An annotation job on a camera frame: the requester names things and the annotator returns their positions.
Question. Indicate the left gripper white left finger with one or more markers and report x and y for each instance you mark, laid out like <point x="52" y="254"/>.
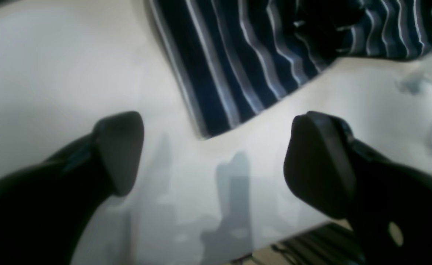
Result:
<point x="45" y="208"/>

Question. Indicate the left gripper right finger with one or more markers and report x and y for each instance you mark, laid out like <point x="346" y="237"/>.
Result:
<point x="388" y="205"/>

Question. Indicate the navy white striped t-shirt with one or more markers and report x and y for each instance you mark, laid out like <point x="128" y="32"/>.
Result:
<point x="235" y="58"/>

